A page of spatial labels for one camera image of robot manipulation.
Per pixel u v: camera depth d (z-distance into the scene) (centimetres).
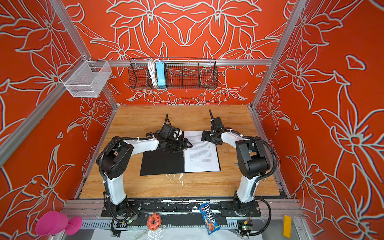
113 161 50
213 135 74
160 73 89
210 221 69
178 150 86
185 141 84
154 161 88
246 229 68
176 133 87
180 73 98
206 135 88
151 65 87
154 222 68
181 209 74
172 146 82
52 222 61
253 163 49
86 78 92
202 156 91
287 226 69
